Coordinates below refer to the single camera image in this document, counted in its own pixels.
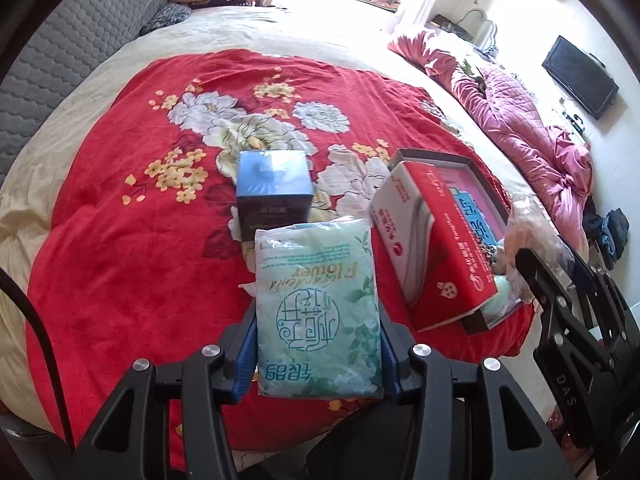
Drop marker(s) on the clear bag of beige item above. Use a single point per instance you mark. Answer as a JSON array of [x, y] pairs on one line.
[[529, 227]]

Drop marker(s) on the beige bed sheet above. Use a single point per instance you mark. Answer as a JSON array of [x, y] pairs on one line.
[[29, 193]]

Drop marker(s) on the red and white box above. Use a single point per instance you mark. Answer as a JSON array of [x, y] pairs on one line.
[[442, 272]]

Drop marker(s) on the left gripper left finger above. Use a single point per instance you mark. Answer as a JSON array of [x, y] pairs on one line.
[[239, 342]]

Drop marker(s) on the dark blue cube box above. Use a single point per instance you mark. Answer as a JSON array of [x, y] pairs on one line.
[[273, 189]]

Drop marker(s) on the black wall television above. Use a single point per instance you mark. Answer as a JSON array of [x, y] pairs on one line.
[[581, 77]]

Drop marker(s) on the grey quilted headboard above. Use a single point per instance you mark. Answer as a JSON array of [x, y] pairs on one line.
[[66, 48]]

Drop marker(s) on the green soft ball in bag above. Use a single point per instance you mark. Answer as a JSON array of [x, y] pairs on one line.
[[501, 305]]

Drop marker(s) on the leopard print scrunchie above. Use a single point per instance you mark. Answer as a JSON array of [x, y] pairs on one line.
[[494, 255]]

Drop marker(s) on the pink quilted duvet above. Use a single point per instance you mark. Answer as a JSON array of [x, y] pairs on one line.
[[559, 170]]

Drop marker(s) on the red floral blanket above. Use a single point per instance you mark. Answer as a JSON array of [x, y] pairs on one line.
[[142, 258]]

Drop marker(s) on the dark clothes on chair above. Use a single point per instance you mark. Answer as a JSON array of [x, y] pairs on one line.
[[610, 233]]

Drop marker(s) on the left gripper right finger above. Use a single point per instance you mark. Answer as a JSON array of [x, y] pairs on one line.
[[396, 343]]

